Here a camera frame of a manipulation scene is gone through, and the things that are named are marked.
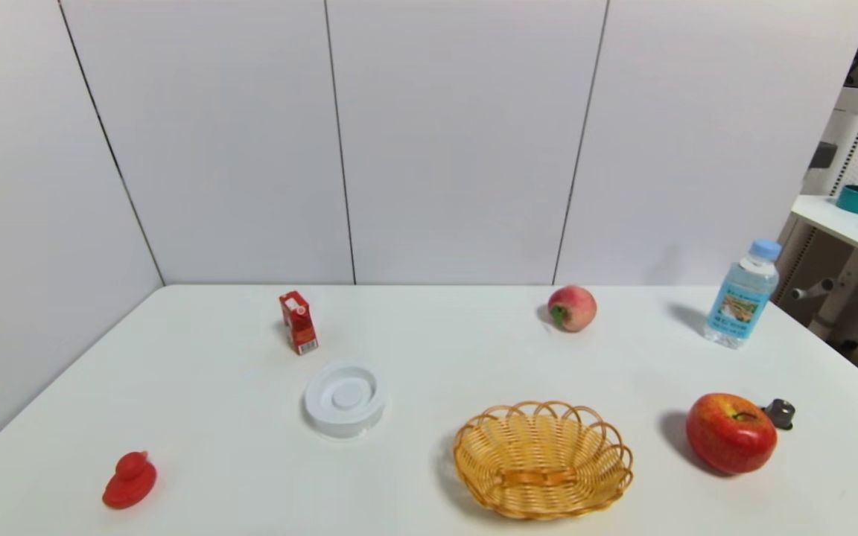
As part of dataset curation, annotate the yellow wicker basket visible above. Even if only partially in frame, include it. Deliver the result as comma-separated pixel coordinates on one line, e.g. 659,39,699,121
452,401,635,520

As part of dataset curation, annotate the red juice carton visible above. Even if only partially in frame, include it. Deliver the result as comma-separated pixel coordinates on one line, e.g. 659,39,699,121
279,290,320,356

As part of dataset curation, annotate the pink green peach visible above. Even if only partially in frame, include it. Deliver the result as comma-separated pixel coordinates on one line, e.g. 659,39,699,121
547,284,598,333

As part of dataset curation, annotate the clear water bottle blue label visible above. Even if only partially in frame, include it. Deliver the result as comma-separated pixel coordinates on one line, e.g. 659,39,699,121
703,238,783,350

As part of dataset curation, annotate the big red apple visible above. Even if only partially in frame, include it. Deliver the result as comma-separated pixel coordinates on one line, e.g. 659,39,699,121
685,392,779,476

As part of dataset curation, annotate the red rubber duck toy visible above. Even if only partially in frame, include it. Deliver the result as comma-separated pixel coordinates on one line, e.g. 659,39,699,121
102,450,158,511

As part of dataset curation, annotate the white side table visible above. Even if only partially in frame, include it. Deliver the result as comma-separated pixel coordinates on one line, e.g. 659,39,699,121
790,195,858,351

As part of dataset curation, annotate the grey table crank handle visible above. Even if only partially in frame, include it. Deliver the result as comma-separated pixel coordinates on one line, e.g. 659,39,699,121
792,278,836,301

